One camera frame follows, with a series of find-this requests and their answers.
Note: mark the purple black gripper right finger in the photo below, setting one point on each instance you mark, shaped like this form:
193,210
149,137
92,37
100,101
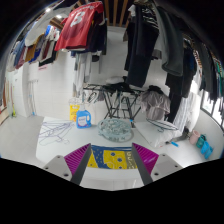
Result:
145,160

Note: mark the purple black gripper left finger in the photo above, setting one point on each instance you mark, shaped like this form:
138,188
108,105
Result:
77,162

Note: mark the blue yellow patterned towel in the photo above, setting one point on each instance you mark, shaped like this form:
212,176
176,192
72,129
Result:
111,158

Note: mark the white pillow bag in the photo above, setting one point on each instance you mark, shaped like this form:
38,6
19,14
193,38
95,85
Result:
154,135

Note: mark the blue detergent bottle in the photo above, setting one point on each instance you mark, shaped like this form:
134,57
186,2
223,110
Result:
83,118

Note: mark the pink cup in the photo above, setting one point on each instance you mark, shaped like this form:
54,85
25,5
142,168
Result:
194,137

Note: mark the grey shirt on rack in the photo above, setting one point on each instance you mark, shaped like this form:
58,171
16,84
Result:
155,105

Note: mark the teal blue slippers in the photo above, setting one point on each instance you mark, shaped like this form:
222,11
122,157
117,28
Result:
204,146

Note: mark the black folding drying rack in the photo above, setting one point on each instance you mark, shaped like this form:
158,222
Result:
121,101

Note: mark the grey hanging jacket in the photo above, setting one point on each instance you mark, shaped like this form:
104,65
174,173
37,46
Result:
171,42

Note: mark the black hanging trousers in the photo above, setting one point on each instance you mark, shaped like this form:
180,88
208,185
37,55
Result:
142,34

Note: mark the red number jersey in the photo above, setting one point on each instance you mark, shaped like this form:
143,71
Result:
77,25

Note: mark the round wire hanger rack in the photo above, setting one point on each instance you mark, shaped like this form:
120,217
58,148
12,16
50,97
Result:
163,125

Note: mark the pile of wire hangers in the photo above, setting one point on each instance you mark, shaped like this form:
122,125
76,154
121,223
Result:
54,132

